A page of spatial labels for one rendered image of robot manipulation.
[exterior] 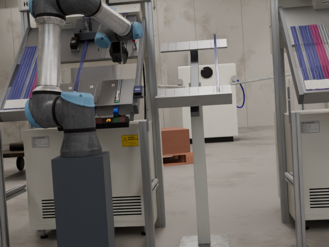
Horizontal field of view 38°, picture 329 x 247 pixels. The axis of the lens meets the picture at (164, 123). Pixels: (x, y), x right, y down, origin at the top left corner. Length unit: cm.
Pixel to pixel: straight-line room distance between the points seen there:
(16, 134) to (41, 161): 930
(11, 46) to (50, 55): 1027
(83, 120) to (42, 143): 103
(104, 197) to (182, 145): 393
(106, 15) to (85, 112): 44
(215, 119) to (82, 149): 659
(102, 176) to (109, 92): 77
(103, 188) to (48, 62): 51
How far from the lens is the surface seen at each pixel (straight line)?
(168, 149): 553
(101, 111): 231
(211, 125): 820
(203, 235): 244
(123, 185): 263
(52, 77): 182
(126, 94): 233
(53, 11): 186
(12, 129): 1204
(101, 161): 166
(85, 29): 271
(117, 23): 203
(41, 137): 271
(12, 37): 1211
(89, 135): 171
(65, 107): 172
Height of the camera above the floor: 72
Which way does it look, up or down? 2 degrees down
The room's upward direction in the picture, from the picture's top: 4 degrees counter-clockwise
